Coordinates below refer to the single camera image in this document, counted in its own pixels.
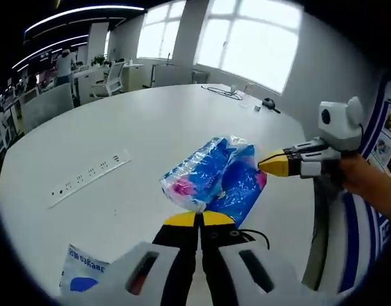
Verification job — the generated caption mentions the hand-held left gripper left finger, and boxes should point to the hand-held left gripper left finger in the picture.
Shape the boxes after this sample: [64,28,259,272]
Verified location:
[55,212,200,306]

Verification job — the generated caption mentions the white office chair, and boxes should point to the white office chair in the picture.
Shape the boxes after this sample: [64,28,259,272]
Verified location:
[92,61,127,97]

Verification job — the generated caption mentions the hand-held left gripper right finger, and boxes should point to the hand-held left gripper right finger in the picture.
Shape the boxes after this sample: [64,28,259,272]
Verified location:
[199,212,314,306]

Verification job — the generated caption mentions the blue white wall poster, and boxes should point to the blue white wall poster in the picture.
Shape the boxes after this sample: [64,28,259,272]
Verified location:
[338,78,391,296]

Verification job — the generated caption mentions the white blue packet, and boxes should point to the white blue packet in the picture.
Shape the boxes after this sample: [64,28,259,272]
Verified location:
[59,244,116,293]

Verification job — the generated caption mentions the small black device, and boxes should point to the small black device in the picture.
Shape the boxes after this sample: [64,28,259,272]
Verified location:
[261,98,282,114]

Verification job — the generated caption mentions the potted green plant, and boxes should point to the potted green plant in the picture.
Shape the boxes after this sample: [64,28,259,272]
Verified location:
[91,54,111,68]

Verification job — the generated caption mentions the person's right hand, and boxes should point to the person's right hand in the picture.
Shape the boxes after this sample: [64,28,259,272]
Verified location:
[337,152,374,195]

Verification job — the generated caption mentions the blue pink plastic packet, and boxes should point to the blue pink plastic packet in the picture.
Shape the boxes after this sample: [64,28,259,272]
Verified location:
[159,135,268,229]

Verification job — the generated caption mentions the white table socket panel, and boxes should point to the white table socket panel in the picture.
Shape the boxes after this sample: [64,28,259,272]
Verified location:
[48,149,132,210]

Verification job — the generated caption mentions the thin black table cable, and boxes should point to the thin black table cable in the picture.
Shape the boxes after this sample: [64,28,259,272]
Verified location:
[205,84,239,97]

